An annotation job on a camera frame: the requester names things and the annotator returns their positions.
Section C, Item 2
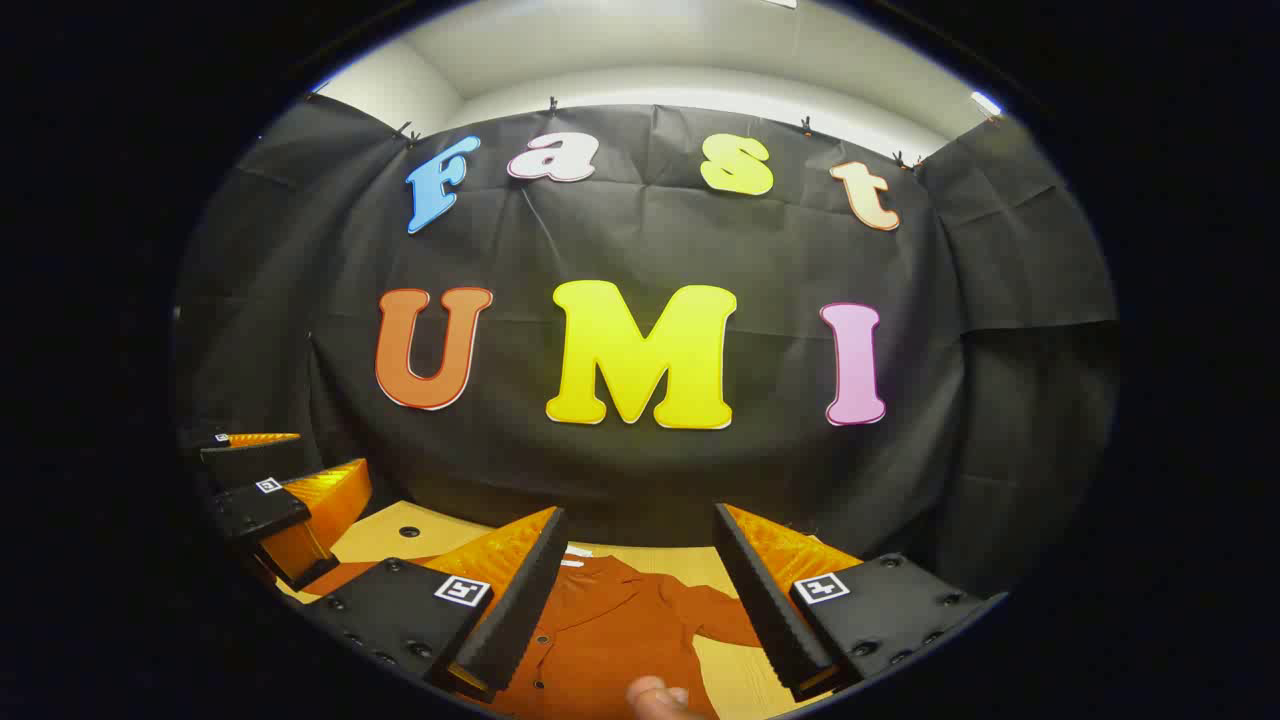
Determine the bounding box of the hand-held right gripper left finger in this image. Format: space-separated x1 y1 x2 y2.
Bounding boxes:
303 506 570 703

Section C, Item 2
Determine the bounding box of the black backdrop cloth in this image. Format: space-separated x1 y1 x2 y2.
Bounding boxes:
172 95 1121 601

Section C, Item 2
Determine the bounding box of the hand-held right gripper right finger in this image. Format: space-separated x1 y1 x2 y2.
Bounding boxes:
711 502 1008 704

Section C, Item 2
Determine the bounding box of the orange corduroy shirt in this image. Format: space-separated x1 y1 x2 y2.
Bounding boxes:
298 553 769 720

